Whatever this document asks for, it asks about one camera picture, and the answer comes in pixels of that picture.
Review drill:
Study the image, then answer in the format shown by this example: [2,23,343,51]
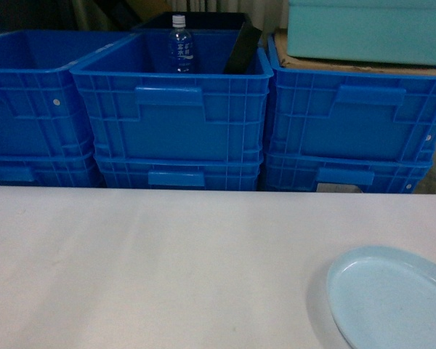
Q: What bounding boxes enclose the light blue oval tray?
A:
[326,246,436,348]

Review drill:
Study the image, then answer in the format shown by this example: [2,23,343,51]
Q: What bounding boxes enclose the blue crate bottom middle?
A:
[94,153,263,191]

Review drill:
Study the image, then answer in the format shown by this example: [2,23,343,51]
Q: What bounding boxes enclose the blue crate bottom right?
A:
[262,153,432,193]

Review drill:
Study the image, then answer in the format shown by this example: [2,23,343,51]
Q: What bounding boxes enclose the blue crate top middle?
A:
[70,30,273,164]

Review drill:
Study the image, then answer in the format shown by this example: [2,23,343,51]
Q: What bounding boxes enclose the blue crate top right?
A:
[267,32,436,163]

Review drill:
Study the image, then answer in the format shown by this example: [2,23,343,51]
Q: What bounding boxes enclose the black flat board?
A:
[223,23,262,75]

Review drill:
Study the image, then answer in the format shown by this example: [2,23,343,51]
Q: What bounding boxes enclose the clear water bottle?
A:
[168,15,195,73]

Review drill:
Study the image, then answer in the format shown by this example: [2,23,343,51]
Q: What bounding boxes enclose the brown cardboard sheet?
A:
[273,28,436,76]

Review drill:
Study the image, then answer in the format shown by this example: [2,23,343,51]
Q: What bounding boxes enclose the dark blue rear crate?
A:
[132,12,252,31]

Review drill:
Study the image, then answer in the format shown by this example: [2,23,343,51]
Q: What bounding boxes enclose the blue crate top left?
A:
[0,30,127,158]

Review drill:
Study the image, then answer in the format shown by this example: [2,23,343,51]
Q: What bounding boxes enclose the blue crate bottom left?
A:
[0,153,105,188]

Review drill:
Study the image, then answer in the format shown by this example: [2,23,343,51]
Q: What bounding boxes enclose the teal foam box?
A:
[287,0,436,66]

